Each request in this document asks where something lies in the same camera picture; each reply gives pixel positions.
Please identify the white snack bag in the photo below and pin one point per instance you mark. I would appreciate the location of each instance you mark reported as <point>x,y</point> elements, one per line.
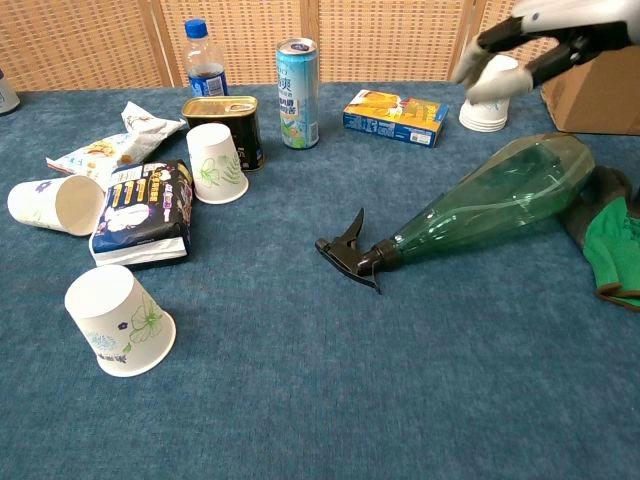
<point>100,150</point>

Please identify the green transparent spray bottle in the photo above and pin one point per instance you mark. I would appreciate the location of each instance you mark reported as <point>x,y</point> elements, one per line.
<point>500,200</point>

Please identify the paper cup green leaf print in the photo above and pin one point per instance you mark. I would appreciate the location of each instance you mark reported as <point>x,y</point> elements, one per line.
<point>215,165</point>

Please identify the blue and white can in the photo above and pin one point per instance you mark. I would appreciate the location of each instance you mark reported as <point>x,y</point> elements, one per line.
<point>6,97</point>

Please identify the paper cup purple flower print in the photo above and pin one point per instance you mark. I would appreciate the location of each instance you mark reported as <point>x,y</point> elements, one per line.
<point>35,202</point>

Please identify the stacked paper cups blue flower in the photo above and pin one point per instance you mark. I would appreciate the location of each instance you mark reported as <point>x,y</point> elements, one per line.
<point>487,117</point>

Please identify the green and black work glove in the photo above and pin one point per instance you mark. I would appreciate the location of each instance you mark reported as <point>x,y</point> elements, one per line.
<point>615,245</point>

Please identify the black tin gold lid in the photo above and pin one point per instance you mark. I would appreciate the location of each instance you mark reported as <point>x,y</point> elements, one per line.
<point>245,125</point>

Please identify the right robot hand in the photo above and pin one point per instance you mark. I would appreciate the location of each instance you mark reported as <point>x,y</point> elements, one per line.
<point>575,20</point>

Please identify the dark blue pad packet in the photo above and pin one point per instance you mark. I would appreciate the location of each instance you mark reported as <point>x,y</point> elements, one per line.
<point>145,210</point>

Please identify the yellow and blue carton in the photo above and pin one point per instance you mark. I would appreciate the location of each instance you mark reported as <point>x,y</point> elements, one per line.
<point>390,117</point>

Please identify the wicker folding screen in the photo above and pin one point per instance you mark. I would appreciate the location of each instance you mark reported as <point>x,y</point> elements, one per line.
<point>390,40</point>

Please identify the brown cardboard box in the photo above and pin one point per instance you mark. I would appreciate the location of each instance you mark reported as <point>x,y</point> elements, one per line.
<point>600,95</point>

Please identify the cola bottle blue cap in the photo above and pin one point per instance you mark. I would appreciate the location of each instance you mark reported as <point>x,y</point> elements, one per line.
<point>205,65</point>

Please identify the paper cup green flower print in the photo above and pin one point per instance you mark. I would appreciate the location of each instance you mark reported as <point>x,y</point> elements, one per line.
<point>115,320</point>

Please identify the tall light blue drink can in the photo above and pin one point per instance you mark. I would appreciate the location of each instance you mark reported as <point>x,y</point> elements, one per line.
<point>297,100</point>

